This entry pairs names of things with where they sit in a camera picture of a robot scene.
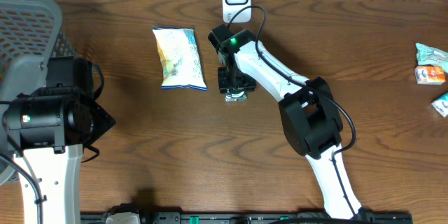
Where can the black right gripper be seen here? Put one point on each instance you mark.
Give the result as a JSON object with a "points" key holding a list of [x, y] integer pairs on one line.
{"points": [[248, 83]]}

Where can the dark green round-label box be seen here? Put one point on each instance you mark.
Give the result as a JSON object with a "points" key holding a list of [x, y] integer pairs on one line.
{"points": [[235, 96]]}

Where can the white teal package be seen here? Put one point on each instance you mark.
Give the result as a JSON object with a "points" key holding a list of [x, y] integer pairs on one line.
{"points": [[180, 59]]}

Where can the orange tissue pack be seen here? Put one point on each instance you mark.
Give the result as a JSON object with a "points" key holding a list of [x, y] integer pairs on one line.
{"points": [[429, 75]]}

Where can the teal tissue pack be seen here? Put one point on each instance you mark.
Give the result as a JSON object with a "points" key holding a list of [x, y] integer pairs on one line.
{"points": [[441, 105]]}

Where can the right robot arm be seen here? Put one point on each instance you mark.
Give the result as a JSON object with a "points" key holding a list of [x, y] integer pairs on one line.
{"points": [[311, 120]]}

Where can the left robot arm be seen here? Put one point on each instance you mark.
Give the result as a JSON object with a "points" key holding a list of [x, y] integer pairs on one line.
{"points": [[48, 131]]}

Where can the grey plastic mesh basket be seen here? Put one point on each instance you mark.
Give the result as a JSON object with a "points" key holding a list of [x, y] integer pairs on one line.
{"points": [[31, 35]]}

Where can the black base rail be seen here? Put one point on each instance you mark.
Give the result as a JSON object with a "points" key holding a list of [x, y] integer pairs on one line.
{"points": [[259, 218]]}

